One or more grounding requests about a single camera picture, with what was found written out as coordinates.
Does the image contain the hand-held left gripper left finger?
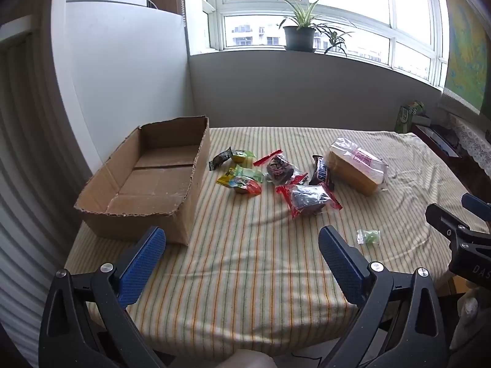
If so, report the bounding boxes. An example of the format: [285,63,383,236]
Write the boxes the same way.
[38,226,167,368]

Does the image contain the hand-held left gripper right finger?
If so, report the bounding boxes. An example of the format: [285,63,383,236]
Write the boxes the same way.
[318,225,455,368]

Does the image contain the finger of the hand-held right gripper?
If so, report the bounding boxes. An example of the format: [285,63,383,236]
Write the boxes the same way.
[461,194,491,223]
[425,203,484,250]

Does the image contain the small green candy packet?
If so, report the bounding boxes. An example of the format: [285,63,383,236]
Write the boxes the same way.
[357,229,380,246]

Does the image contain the red chocolate cake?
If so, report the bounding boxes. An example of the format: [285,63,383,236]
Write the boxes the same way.
[275,183,343,220]
[253,148,309,185]

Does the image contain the cardboard box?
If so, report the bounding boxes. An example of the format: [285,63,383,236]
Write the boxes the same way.
[74,116,211,247]

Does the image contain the bagged sliced bread loaf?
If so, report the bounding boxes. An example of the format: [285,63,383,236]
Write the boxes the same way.
[325,137,389,197]

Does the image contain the brown chocolate bar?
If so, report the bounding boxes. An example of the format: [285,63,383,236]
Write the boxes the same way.
[309,155,335,190]
[208,147,233,171]

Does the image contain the red jelly cup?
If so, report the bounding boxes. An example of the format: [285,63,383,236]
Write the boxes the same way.
[234,178,262,196]

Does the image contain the green yellow snack packet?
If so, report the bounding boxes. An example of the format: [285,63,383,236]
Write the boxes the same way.
[216,165,265,188]

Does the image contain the green jelly cup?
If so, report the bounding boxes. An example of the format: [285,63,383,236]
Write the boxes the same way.
[231,149,257,163]

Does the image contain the person's right hand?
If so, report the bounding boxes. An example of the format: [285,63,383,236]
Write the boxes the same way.
[460,289,484,338]

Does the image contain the white lace cloth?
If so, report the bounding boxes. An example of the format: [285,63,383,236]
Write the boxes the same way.
[449,113,491,177]

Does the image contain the dark red cabinet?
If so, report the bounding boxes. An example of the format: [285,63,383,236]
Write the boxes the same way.
[410,123,491,208]

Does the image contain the striped tablecloth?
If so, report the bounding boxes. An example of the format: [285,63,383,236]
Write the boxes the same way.
[63,126,491,361]

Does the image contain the green carton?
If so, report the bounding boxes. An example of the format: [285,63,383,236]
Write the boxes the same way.
[395,101,429,133]

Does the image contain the white ribbed panel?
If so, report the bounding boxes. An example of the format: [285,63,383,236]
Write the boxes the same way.
[0,15,93,353]

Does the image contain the white refrigerator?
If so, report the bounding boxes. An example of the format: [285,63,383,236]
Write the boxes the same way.
[50,0,192,177]

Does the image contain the potted spider plant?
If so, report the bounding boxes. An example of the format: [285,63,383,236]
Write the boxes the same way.
[277,0,357,57]

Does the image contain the wall map poster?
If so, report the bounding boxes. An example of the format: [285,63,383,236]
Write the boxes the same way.
[439,0,491,116]

